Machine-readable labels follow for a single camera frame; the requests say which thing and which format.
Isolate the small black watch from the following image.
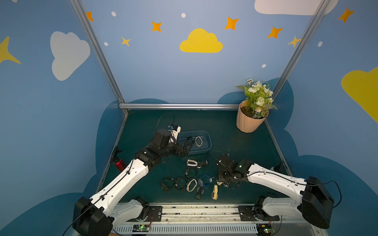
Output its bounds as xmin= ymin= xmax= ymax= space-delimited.
xmin=186 ymin=136 xmax=195 ymax=145

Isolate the black strap watch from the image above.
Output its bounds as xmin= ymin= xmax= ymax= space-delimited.
xmin=195 ymin=186 xmax=204 ymax=200
xmin=197 ymin=160 xmax=208 ymax=169

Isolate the beige oval band watch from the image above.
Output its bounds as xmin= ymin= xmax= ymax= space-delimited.
xmin=195 ymin=136 xmax=203 ymax=148

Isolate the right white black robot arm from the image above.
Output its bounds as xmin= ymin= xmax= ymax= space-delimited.
xmin=217 ymin=154 xmax=335 ymax=229

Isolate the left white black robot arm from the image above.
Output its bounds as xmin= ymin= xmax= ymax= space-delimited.
xmin=71 ymin=127 xmax=195 ymax=236

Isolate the blue translucent watch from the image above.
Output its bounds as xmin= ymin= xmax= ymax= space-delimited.
xmin=198 ymin=174 xmax=213 ymax=188

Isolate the blue plastic storage box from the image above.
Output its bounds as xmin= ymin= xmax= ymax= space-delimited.
xmin=178 ymin=130 xmax=212 ymax=156

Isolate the black round watch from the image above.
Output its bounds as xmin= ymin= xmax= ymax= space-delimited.
xmin=184 ymin=168 xmax=198 ymax=180

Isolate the cream band watch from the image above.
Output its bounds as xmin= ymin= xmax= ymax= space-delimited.
xmin=186 ymin=179 xmax=197 ymax=192

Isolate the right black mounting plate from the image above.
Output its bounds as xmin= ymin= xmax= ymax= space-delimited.
xmin=238 ymin=205 xmax=280 ymax=221

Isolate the black mounting plate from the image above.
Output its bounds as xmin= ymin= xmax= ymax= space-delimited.
xmin=238 ymin=205 xmax=280 ymax=221
xmin=129 ymin=206 xmax=162 ymax=222

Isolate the peach ribbed flower pot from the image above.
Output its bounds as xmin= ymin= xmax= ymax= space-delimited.
xmin=236 ymin=100 xmax=266 ymax=133

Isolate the right green circuit board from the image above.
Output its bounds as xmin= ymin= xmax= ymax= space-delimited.
xmin=256 ymin=224 xmax=274 ymax=236

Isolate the green circuit board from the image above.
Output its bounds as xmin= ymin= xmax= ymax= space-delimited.
xmin=256 ymin=224 xmax=274 ymax=236
xmin=132 ymin=225 xmax=151 ymax=233

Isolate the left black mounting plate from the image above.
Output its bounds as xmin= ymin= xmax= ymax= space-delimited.
xmin=129 ymin=206 xmax=162 ymax=222

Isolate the white artificial flower plant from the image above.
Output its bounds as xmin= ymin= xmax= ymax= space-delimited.
xmin=237 ymin=79 xmax=277 ymax=120

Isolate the left green circuit board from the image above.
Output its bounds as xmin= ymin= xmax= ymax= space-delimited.
xmin=132 ymin=225 xmax=151 ymax=233

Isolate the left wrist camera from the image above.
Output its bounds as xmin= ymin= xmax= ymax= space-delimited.
xmin=168 ymin=124 xmax=181 ymax=144

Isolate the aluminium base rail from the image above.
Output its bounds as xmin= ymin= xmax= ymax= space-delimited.
xmin=109 ymin=203 xmax=327 ymax=236

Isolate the horizontal aluminium frame bar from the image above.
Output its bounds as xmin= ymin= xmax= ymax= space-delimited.
xmin=119 ymin=103 xmax=239 ymax=111

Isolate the right aluminium frame post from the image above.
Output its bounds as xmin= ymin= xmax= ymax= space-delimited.
xmin=272 ymin=0 xmax=331 ymax=100

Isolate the aluminium frame post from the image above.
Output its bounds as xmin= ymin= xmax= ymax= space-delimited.
xmin=70 ymin=0 xmax=125 ymax=103
xmin=272 ymin=0 xmax=331 ymax=100

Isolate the left aluminium frame post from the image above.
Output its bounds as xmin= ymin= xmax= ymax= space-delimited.
xmin=70 ymin=0 xmax=125 ymax=103

